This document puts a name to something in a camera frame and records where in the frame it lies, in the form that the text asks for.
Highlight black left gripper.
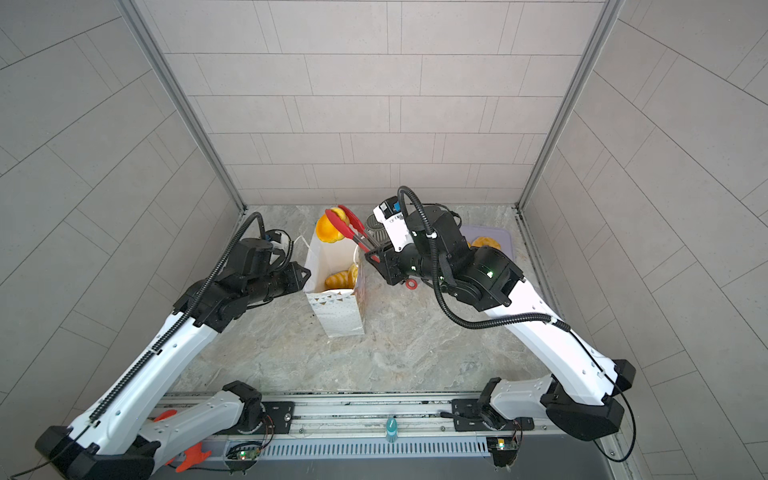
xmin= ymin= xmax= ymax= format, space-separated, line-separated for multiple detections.
xmin=243 ymin=261 xmax=316 ymax=306

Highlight braided yellow fake bread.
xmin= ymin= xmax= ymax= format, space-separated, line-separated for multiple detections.
xmin=347 ymin=263 xmax=359 ymax=289

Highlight red kitchen tongs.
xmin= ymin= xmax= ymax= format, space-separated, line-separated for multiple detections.
xmin=336 ymin=205 xmax=418 ymax=290

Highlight ridged yellow fake bread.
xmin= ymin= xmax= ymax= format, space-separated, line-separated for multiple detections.
xmin=324 ymin=270 xmax=349 ymax=290

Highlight cartoon animal paper bag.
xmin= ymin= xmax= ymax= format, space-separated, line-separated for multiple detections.
xmin=303 ymin=234 xmax=365 ymax=338

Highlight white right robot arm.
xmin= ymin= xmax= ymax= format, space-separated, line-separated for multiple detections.
xmin=365 ymin=240 xmax=635 ymax=441

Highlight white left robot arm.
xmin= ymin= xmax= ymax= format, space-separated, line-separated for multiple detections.
xmin=35 ymin=229 xmax=310 ymax=479

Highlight striped ceramic mug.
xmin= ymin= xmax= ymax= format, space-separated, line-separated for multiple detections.
xmin=365 ymin=214 xmax=388 ymax=242

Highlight lilac cutting board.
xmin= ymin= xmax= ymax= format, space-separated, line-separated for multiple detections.
xmin=460 ymin=225 xmax=515 ymax=260

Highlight teal small bottle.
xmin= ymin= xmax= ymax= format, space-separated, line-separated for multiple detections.
xmin=385 ymin=416 xmax=398 ymax=443

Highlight left green circuit board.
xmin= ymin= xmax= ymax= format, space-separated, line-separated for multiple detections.
xmin=226 ymin=442 xmax=262 ymax=462

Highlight green circuit board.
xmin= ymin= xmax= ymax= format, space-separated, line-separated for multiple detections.
xmin=226 ymin=442 xmax=262 ymax=462
xmin=486 ymin=436 xmax=520 ymax=455

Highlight red shark plush toy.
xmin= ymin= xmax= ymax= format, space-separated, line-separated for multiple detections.
xmin=166 ymin=442 xmax=212 ymax=473

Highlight right green circuit board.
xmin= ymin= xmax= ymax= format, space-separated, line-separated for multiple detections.
xmin=486 ymin=436 xmax=520 ymax=455

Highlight metal base rail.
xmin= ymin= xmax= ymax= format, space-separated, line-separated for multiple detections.
xmin=155 ymin=392 xmax=619 ymax=463

